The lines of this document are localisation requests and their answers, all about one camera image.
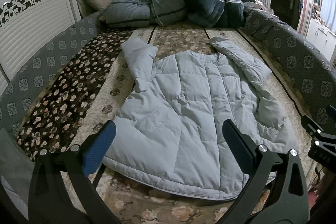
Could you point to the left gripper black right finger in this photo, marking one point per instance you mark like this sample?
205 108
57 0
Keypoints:
287 201

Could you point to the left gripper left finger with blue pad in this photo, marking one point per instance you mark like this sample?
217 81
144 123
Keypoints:
49 201

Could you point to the light blue quilted jacket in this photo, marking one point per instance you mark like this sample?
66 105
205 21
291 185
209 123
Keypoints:
169 129

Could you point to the white low cabinet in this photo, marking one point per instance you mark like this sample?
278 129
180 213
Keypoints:
322 38

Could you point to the blue striped window curtain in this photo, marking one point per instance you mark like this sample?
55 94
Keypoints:
328 13

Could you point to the dark teal folded duvet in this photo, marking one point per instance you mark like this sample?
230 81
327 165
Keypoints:
216 13

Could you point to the white sliding wardrobe door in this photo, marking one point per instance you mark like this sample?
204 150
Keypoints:
26 26

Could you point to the grey blue folded duvet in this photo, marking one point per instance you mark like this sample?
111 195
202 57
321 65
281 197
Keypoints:
143 13

